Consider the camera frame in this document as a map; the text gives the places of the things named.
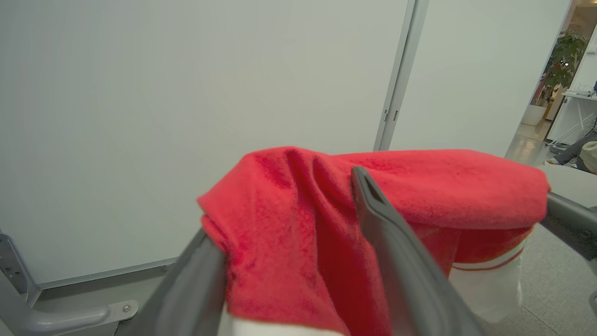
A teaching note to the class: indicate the red garment with white stripes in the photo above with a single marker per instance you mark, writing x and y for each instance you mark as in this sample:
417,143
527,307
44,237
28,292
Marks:
298,233

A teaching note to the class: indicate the white plant pot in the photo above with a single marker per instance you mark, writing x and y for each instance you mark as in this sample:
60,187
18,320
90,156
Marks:
533,115

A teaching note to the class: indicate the seated person in dark clothes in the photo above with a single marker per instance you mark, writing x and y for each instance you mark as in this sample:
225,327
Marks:
571,151

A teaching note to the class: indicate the grey aluminium partition post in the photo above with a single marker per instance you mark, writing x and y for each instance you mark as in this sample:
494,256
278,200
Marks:
401,74

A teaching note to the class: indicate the white desk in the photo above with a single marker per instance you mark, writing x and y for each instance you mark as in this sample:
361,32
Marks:
571,116

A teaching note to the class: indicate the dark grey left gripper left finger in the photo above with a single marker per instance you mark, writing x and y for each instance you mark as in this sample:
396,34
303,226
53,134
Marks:
186,298

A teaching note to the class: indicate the green potted plant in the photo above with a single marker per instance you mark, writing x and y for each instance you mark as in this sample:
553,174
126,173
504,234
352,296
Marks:
565,56

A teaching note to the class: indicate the grey metal partition foot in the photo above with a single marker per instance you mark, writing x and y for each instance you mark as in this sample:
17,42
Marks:
56,319

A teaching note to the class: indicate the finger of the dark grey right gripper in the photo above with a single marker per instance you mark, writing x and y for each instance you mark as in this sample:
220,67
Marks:
576,224

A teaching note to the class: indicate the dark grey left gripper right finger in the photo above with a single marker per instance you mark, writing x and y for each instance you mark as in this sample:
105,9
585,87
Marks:
406,270

